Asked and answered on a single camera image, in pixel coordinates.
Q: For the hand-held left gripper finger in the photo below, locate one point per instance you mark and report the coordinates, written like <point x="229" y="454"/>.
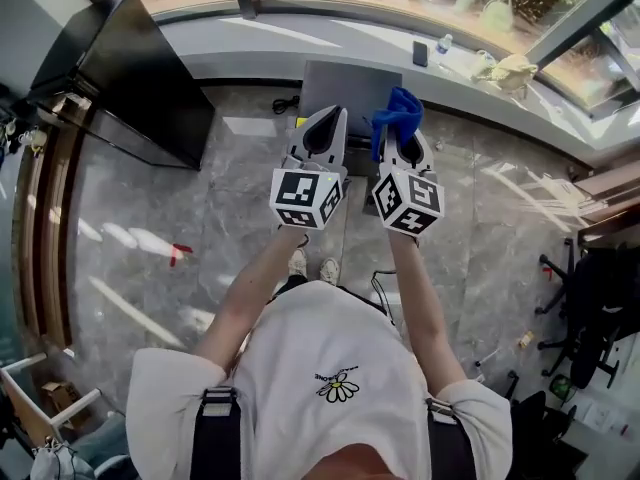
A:
<point x="341" y="148"/>
<point x="295" y="148"/>

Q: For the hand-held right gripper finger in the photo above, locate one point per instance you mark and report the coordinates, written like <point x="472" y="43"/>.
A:
<point x="428" y="160"/>
<point x="386" y="155"/>

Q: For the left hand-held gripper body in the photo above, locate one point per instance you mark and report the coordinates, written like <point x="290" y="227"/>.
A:
<point x="295" y="193"/>

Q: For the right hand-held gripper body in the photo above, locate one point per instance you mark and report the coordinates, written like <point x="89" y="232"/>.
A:
<point x="415" y="198"/>

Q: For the blue cleaning cloth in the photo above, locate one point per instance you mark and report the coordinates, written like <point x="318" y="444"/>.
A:
<point x="400" y="113"/>

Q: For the small black mini fridge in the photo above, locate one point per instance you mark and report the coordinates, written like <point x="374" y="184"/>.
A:
<point x="350" y="88"/>

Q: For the person's right forearm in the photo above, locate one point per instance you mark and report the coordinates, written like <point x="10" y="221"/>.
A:
<point x="425" y="308"/>

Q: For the person's left forearm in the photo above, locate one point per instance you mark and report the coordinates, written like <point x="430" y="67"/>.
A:
<point x="245" y="298"/>

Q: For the tall black fridge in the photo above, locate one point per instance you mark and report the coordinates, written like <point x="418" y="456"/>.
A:
<point x="140" y="93"/>

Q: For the person's left cream shoe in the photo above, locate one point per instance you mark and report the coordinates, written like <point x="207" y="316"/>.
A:
<point x="298" y="263"/>

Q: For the person's cream shoe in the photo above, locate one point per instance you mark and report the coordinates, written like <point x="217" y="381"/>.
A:
<point x="329" y="270"/>
<point x="298" y="263"/>

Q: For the person's right cream shoe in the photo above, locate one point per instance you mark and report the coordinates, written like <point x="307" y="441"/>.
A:
<point x="329" y="270"/>

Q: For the black smartphone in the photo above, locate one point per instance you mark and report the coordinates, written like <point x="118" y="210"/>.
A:
<point x="420" y="53"/>

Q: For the grey window ledge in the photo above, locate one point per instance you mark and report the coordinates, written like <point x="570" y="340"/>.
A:
<point x="300" y="38"/>

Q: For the white jug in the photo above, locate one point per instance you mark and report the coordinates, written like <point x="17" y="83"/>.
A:
<point x="481" y="63"/>

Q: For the clear plastic water bottle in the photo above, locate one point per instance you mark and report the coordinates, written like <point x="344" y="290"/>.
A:
<point x="443" y="48"/>

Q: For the black trousers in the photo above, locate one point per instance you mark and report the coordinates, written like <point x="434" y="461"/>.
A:
<point x="362" y="300"/>

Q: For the cream fabric bag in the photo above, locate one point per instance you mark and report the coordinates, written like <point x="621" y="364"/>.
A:
<point x="512" y="73"/>

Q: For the white flower print t-shirt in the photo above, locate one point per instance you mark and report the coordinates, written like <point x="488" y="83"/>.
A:
<point x="320" y="348"/>

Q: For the small yellow box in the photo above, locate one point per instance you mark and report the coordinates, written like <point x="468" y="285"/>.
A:
<point x="526" y="340"/>

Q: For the brown wooden panel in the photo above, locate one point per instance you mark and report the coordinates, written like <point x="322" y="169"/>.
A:
<point x="610" y="203"/>

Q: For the black office chair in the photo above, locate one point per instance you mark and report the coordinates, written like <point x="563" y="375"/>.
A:
<point x="595" y="308"/>

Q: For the small green box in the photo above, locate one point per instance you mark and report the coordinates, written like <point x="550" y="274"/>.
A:
<point x="561" y="386"/>

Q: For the curved wooden bench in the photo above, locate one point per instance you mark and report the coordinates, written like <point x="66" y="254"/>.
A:
<point x="50" y="243"/>

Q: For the cream ceramic mug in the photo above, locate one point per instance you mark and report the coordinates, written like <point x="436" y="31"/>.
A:
<point x="34" y="140"/>

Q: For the cardboard box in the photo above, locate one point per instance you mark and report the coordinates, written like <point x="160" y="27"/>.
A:
<point x="62" y="400"/>

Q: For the white mesh bag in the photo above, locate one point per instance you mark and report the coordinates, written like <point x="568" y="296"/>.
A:
<point x="60" y="463"/>

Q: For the white metal frame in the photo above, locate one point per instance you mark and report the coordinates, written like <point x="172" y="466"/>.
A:
<point x="75" y="408"/>

